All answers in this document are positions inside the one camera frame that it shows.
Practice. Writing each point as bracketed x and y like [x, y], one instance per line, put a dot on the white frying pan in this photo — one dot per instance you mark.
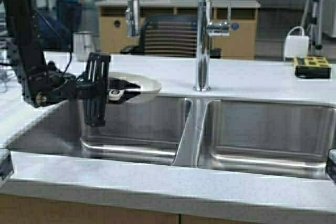
[149, 87]

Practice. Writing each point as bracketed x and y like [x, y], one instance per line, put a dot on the stainless steel tumbler cup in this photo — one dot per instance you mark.
[83, 45]

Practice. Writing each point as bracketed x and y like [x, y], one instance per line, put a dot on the double stainless steel sink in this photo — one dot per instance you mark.
[259, 137]

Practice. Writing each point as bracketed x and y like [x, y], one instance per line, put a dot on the wooden cabinet with white top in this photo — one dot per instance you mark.
[240, 44]

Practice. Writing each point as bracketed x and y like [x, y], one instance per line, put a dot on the person in blue shirt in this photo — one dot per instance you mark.
[67, 3]

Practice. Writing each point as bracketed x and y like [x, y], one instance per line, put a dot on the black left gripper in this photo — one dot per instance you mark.
[92, 88]

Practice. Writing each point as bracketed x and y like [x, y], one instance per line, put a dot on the chrome pull-down kitchen faucet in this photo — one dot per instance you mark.
[206, 30]

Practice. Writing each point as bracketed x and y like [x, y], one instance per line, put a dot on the black mesh office chair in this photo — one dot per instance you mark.
[167, 36]

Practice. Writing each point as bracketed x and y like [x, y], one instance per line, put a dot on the silver camera tripod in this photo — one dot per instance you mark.
[312, 22]

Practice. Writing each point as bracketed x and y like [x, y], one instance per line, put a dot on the yellow black power strip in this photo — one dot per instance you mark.
[312, 67]

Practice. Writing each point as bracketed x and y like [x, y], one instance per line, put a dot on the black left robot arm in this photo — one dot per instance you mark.
[43, 84]

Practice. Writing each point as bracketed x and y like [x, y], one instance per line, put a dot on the white power adapter box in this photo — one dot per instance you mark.
[296, 44]

